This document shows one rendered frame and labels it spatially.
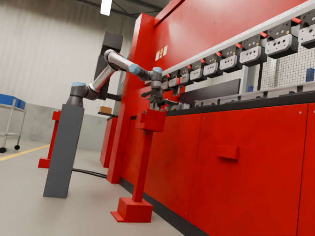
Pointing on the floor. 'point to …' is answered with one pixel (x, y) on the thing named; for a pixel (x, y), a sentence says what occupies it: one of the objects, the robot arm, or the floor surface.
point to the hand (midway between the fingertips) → (151, 113)
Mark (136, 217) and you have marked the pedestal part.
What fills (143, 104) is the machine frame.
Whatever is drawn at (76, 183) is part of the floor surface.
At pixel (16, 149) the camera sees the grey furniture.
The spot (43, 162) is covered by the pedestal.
